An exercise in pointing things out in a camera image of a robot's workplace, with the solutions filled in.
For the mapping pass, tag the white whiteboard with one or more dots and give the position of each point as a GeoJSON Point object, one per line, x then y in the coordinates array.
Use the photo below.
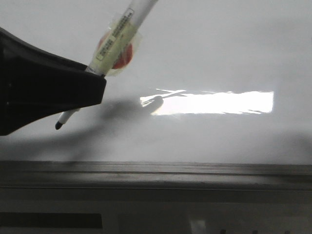
{"type": "Point", "coordinates": [212, 81]}

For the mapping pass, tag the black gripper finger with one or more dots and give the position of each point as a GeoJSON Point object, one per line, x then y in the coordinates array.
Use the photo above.
{"type": "Point", "coordinates": [35, 84]}

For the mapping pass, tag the white whiteboard marker black tip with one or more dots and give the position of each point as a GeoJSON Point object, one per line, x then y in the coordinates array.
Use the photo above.
{"type": "Point", "coordinates": [115, 49]}

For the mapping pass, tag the black rectangular label strip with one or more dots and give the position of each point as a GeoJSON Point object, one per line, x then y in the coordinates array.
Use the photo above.
{"type": "Point", "coordinates": [51, 220]}

